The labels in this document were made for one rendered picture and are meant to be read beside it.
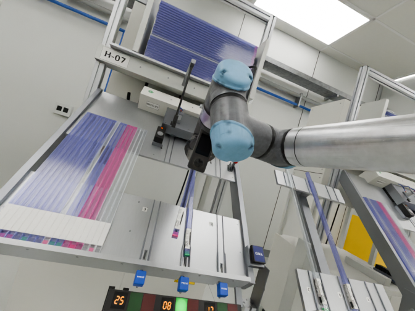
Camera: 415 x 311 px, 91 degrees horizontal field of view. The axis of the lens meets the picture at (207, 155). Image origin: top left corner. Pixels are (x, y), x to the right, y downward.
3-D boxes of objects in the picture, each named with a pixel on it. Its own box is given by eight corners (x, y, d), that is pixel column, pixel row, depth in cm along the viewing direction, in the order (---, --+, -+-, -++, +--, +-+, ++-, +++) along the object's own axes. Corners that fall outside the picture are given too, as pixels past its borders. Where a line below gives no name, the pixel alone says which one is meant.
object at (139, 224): (242, 281, 61) (247, 278, 59) (-24, 240, 45) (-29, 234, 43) (236, 223, 75) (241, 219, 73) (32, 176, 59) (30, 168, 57)
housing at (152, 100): (225, 147, 112) (238, 128, 103) (135, 118, 100) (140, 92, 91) (225, 139, 118) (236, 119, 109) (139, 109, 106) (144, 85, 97)
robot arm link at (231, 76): (218, 80, 35) (216, 50, 40) (202, 120, 44) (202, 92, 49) (259, 89, 37) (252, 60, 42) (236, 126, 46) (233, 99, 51)
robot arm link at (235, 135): (278, 155, 36) (268, 109, 42) (230, 135, 31) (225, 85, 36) (247, 171, 42) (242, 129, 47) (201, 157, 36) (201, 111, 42)
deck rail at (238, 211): (244, 289, 62) (255, 284, 58) (238, 289, 62) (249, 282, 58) (229, 142, 115) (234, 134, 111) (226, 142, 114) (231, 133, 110)
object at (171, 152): (230, 188, 90) (235, 181, 87) (65, 142, 74) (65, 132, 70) (226, 141, 114) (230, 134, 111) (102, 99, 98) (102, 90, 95)
